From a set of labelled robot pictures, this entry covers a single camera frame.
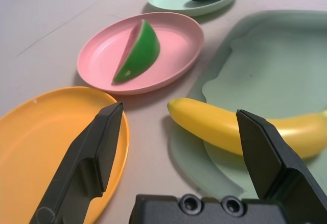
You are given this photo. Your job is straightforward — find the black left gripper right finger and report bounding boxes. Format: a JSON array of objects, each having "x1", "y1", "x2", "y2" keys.
[{"x1": 236, "y1": 109, "x2": 327, "y2": 224}]

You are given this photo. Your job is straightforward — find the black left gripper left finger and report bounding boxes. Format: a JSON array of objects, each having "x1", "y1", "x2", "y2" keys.
[{"x1": 29, "y1": 102, "x2": 124, "y2": 224}]

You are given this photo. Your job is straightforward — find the yellow toy banana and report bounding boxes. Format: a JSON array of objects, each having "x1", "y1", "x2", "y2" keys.
[{"x1": 167, "y1": 97, "x2": 327, "y2": 160}]

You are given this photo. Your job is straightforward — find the toy watermelon slice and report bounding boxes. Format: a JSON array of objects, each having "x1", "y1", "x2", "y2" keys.
[{"x1": 112, "y1": 19, "x2": 161, "y2": 84}]

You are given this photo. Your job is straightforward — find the yellow plastic plate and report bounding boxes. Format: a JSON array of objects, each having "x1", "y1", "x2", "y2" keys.
[{"x1": 0, "y1": 86, "x2": 130, "y2": 224}]

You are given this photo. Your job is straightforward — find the green cutting board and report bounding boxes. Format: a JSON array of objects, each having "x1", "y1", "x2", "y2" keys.
[{"x1": 170, "y1": 9, "x2": 327, "y2": 202}]

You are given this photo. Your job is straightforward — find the pink plastic plate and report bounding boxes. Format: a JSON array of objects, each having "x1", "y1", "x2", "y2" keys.
[{"x1": 77, "y1": 11, "x2": 205, "y2": 95}]

